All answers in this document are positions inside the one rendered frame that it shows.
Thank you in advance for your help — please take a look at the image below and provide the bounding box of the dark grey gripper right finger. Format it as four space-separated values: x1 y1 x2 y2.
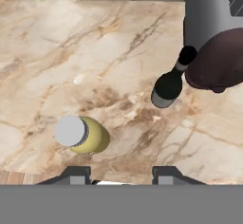
151 165 207 186

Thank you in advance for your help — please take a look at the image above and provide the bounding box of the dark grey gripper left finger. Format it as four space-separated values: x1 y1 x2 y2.
35 165 93 186

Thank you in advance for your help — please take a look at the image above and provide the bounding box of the white round object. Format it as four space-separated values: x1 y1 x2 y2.
91 179 134 186

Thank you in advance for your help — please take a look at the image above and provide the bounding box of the yellow bottle with grey cap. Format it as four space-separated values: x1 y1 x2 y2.
53 115 111 155

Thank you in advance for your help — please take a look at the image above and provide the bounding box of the dark green wine bottle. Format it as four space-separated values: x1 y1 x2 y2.
150 45 198 109

